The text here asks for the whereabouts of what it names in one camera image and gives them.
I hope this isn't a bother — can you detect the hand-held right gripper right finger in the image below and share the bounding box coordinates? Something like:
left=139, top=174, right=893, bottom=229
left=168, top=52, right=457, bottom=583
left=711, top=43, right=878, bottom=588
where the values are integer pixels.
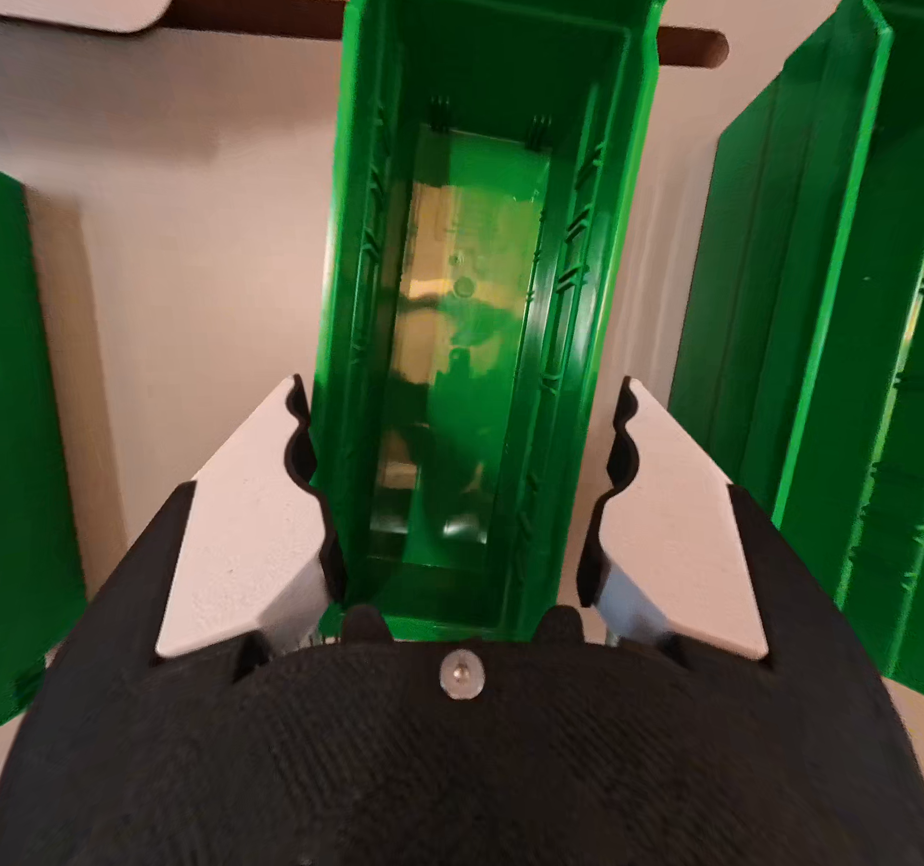
left=578, top=378, right=770, bottom=665

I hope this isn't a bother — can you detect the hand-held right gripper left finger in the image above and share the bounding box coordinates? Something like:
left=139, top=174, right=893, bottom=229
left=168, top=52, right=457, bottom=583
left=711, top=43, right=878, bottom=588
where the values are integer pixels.
left=155, top=375, right=347, bottom=662

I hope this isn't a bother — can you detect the green plastic bin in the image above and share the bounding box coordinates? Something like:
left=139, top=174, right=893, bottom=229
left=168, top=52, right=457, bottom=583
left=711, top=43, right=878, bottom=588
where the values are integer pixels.
left=669, top=0, right=924, bottom=694
left=0, top=173, right=89, bottom=725
left=311, top=0, right=687, bottom=645

